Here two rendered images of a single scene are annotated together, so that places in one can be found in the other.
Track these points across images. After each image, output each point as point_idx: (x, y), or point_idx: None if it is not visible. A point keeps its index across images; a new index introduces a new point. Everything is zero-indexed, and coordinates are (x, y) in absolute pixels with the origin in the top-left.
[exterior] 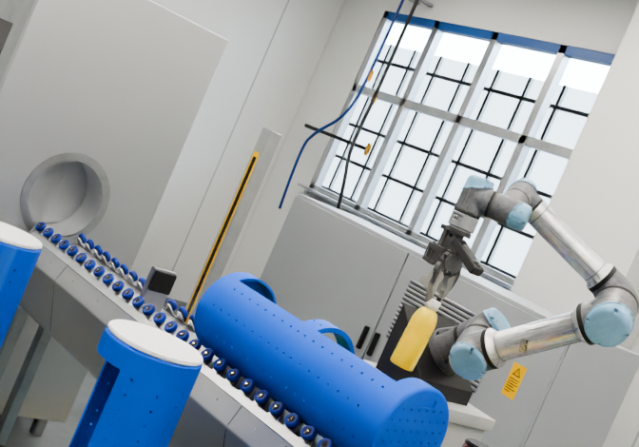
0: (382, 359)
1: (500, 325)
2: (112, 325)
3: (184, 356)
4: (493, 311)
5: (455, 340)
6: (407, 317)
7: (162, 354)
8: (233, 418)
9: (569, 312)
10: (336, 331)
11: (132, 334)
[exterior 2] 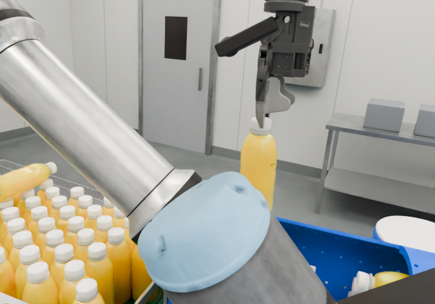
0: None
1: (184, 197)
2: (432, 223)
3: (395, 237)
4: (225, 172)
5: None
6: (413, 275)
7: (382, 221)
8: None
9: (46, 47)
10: (408, 262)
11: (423, 226)
